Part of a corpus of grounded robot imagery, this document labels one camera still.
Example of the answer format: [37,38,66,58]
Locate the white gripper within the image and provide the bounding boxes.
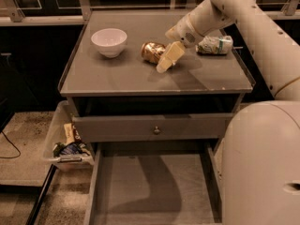
[157,15,203,73]

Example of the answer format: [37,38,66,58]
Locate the orange soda can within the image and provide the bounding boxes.
[141,42,166,64]

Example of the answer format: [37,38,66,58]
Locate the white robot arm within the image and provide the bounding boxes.
[157,0,300,225]

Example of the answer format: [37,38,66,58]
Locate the green white soda can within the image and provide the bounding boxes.
[195,36,233,55]

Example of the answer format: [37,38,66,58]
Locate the grey drawer cabinet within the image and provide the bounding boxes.
[57,8,256,152]

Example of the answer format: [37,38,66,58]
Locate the grey top drawer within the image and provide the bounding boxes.
[73,113,233,143]

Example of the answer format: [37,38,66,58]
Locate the grey open middle drawer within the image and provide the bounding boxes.
[83,140,222,225]

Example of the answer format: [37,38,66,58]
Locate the white ceramic bowl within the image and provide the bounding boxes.
[91,28,128,58]

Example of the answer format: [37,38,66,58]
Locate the snack packages in bin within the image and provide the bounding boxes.
[52,123,91,158]

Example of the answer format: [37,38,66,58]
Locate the clear plastic bin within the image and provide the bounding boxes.
[43,100,95,172]

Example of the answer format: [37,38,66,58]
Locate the metal railing frame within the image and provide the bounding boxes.
[0,0,300,28]

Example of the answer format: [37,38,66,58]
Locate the black cable on floor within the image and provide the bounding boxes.
[0,130,22,159]

